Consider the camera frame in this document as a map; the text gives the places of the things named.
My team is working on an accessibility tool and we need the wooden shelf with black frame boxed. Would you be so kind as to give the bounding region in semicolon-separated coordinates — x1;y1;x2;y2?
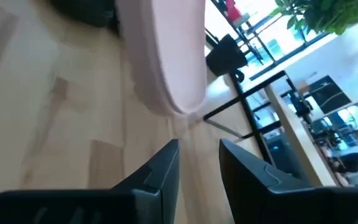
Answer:
203;70;338;188

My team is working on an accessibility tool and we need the pink rubber slide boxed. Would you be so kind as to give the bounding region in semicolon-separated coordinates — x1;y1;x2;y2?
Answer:
116;0;210;118

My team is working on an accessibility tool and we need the green plant in black pot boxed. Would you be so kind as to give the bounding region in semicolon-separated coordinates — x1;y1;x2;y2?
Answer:
206;0;358;78

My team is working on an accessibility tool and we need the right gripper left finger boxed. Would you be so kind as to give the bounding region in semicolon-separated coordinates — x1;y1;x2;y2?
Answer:
0;138;181;224

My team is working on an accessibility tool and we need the black monitor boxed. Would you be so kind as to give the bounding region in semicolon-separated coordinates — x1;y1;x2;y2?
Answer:
308;75;352;114

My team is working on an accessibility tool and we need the person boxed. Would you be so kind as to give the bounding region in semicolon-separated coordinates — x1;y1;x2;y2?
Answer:
320;146;358;188

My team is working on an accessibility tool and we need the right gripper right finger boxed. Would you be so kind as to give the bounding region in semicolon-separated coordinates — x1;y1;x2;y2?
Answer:
218;138;358;224

